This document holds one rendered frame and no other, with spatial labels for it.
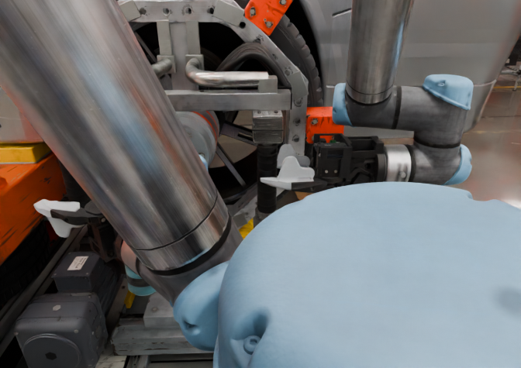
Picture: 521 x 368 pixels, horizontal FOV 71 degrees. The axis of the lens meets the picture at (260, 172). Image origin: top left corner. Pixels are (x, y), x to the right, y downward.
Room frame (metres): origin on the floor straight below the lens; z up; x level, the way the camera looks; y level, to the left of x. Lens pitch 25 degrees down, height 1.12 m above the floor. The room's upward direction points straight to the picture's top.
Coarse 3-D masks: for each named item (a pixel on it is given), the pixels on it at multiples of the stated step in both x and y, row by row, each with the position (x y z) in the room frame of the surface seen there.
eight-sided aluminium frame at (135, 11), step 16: (128, 0) 0.78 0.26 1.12; (144, 0) 0.78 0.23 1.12; (160, 0) 0.78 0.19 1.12; (176, 0) 0.78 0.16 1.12; (192, 0) 0.79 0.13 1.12; (208, 0) 0.79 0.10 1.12; (224, 0) 0.79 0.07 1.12; (128, 16) 0.78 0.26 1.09; (144, 16) 0.78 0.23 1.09; (160, 16) 0.78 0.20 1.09; (176, 16) 0.78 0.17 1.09; (192, 16) 0.79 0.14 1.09; (208, 16) 0.79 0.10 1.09; (224, 16) 0.78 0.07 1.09; (240, 16) 0.79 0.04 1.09; (240, 32) 0.79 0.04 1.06; (256, 32) 0.79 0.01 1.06; (272, 48) 0.79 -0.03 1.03; (288, 64) 0.79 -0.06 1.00; (288, 80) 0.79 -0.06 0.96; (304, 80) 0.79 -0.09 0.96; (304, 96) 0.79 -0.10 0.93; (288, 112) 0.80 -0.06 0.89; (304, 112) 0.79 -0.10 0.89; (288, 128) 0.79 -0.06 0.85; (304, 128) 0.79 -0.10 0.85; (304, 144) 0.79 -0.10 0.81; (256, 192) 0.81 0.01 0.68; (240, 208) 0.79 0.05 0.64; (240, 224) 0.79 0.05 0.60
